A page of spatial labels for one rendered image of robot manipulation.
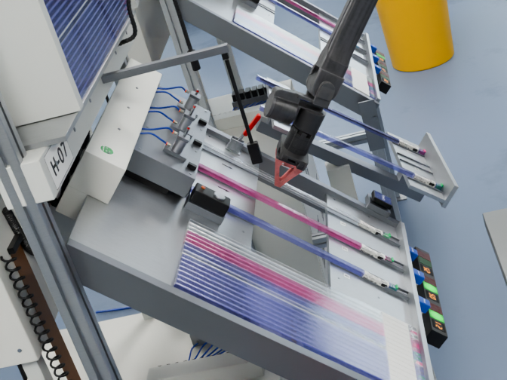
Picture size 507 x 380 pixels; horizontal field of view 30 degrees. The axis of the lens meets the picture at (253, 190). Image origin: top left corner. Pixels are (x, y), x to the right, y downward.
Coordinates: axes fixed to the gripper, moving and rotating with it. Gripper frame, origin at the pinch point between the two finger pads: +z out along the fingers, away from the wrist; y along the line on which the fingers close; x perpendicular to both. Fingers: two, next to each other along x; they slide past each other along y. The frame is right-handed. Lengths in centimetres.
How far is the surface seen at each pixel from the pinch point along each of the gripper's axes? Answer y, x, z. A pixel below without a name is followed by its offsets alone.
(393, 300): 26.0, 27.8, 3.2
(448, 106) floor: -234, 103, 45
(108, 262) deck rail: 59, -31, -4
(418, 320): 32.9, 31.8, 1.4
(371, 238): 3.6, 24.4, 3.2
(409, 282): 18.2, 31.9, 2.2
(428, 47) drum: -288, 95, 37
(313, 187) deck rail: -8.0, 9.6, 2.0
